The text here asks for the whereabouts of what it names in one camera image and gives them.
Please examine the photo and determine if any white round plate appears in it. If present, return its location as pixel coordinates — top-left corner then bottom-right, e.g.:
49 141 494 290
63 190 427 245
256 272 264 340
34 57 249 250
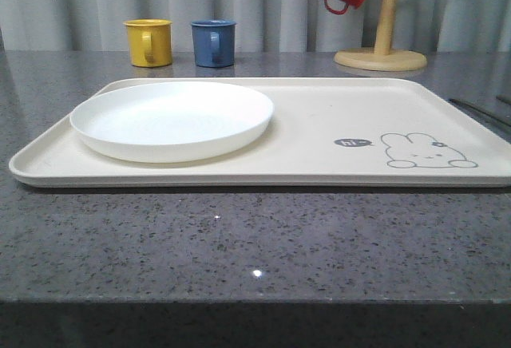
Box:
69 81 274 163

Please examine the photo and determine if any silver metal chopstick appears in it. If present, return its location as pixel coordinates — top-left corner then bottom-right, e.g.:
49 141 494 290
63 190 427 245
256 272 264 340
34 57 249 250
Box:
448 98 510 127

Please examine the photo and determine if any silver metal spoon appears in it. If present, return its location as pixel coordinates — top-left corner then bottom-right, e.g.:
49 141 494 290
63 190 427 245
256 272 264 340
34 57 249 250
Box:
496 95 511 105

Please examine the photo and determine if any cream rabbit serving tray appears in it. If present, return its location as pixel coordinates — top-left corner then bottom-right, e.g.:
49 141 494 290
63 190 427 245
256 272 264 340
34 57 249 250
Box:
9 77 510 188

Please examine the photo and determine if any blue enamel mug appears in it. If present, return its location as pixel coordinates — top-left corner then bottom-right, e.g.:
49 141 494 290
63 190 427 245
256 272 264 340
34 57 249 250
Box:
191 20 236 68

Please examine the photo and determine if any yellow enamel mug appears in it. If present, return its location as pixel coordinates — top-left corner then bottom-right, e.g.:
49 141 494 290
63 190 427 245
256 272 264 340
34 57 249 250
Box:
123 18 173 68

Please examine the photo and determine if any wooden mug tree stand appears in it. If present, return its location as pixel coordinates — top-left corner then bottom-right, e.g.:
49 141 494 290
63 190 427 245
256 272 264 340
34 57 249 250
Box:
334 0 427 72

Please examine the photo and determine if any grey pleated curtain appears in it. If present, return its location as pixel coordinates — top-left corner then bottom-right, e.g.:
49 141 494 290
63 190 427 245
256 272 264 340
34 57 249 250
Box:
1 0 510 53

